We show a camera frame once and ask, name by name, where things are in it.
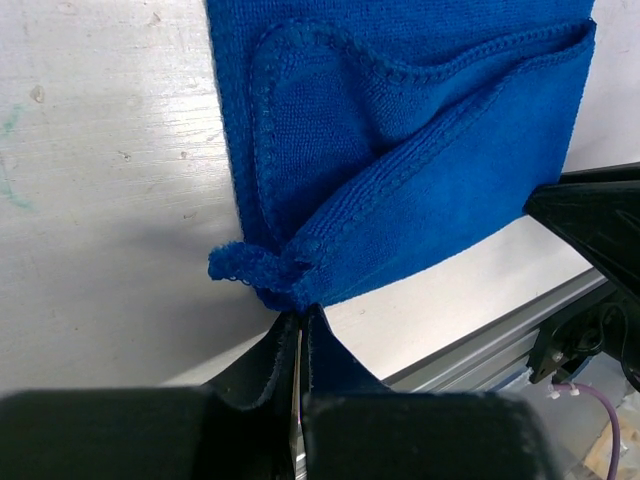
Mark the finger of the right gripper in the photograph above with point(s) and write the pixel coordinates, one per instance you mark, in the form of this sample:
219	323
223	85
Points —
596	212

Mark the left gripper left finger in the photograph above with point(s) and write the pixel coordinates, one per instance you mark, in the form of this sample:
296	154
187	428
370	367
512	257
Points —
238	425

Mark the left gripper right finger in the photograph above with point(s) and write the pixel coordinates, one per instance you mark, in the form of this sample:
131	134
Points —
356	427

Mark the blue towel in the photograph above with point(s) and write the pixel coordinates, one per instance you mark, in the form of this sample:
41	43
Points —
370	140

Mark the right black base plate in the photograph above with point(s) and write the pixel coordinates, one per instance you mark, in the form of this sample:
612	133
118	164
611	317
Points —
604	321

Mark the aluminium rail frame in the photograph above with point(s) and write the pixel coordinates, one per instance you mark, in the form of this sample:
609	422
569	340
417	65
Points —
494	358

